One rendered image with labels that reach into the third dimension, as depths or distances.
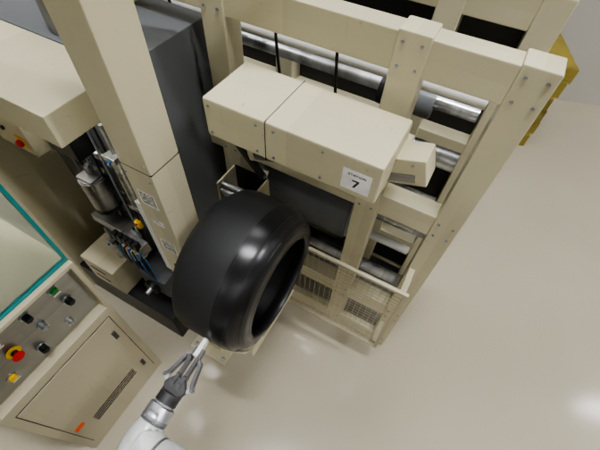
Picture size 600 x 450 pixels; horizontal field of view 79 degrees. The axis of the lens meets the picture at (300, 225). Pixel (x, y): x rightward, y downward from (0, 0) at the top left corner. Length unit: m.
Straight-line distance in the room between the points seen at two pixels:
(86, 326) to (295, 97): 1.31
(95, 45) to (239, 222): 0.62
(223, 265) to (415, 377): 1.80
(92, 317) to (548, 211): 3.61
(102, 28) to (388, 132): 0.75
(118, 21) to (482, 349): 2.71
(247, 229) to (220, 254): 0.12
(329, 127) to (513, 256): 2.59
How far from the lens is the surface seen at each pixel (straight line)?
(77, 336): 1.88
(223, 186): 1.77
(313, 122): 1.12
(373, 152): 1.05
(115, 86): 1.01
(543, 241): 3.71
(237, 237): 1.20
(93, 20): 0.95
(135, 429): 1.38
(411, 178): 1.18
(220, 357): 2.60
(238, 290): 1.18
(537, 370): 3.07
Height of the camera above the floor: 2.47
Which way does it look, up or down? 54 degrees down
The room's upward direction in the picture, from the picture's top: 4 degrees clockwise
